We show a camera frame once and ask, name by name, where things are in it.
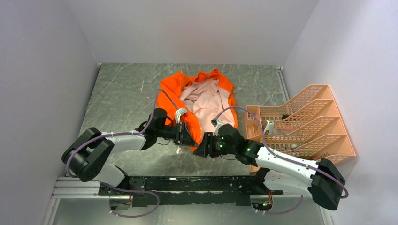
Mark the orange jacket with pink lining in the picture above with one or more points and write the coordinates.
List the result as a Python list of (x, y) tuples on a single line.
[(204, 96)]

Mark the aluminium frame rail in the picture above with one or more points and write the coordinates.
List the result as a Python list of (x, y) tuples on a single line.
[(76, 203)]

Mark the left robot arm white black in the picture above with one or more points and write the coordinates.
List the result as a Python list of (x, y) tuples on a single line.
[(86, 157)]

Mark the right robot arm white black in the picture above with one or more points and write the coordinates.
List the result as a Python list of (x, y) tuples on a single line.
[(322, 181)]

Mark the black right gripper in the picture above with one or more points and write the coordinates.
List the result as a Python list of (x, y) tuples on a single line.
[(206, 147)]

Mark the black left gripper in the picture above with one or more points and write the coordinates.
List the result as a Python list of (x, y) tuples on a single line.
[(183, 137)]

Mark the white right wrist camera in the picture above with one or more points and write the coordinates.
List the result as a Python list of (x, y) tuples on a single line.
[(217, 123)]

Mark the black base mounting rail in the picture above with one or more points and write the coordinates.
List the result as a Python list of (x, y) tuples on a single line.
[(153, 190)]

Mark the small items in organizer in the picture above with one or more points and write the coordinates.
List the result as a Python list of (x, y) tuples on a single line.
[(272, 133)]

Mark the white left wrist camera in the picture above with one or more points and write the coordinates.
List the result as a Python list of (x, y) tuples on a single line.
[(179, 113)]

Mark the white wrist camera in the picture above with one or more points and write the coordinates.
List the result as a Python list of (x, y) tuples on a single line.
[(217, 123), (179, 113)]

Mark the peach plastic file organizer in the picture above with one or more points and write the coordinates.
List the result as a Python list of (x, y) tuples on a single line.
[(317, 121)]

